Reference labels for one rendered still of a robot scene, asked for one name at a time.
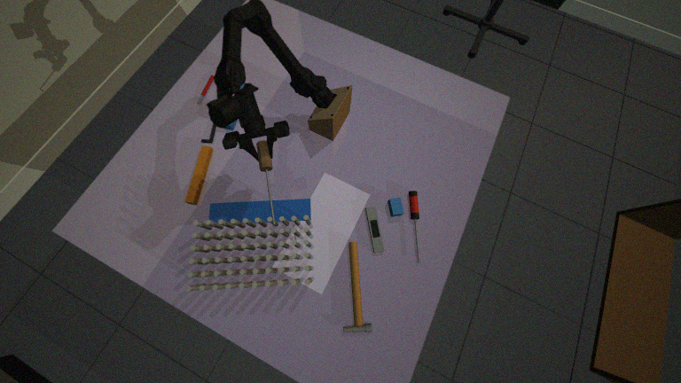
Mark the red-handled screwdriver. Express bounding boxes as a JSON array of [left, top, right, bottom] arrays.
[[197, 75, 214, 105]]

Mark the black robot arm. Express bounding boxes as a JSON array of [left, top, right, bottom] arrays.
[[207, 0, 337, 128]]

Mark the brown flat bar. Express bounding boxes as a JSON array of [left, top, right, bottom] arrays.
[[185, 145, 213, 205]]

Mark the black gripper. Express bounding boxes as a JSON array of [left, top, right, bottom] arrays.
[[222, 110, 290, 160]]

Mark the hammer with wooden handle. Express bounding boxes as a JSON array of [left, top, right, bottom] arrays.
[[343, 242, 372, 332]]

